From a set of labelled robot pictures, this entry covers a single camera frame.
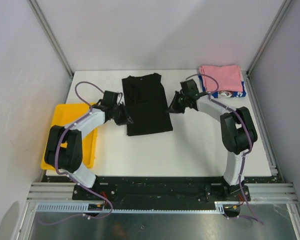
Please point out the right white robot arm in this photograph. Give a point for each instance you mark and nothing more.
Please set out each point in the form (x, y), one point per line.
(238, 132)

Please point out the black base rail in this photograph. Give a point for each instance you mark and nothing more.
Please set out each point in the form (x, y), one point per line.
(163, 192)

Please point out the grey slotted cable duct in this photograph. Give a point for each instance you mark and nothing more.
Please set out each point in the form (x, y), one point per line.
(62, 207)

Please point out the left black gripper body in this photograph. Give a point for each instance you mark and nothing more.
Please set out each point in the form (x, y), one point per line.
(119, 115)

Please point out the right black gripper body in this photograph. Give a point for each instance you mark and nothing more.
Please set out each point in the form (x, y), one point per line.
(185, 97)

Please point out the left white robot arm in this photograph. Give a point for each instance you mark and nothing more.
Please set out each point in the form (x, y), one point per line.
(64, 148)

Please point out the blue printed t-shirt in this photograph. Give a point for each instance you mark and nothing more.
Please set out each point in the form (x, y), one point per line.
(224, 93)

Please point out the black printed t-shirt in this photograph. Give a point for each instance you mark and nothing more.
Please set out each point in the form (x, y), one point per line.
(146, 103)

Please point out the pink t-shirt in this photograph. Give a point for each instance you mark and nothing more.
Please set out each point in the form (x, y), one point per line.
(228, 78)

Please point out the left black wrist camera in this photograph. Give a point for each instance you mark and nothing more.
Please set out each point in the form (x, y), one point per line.
(111, 98)

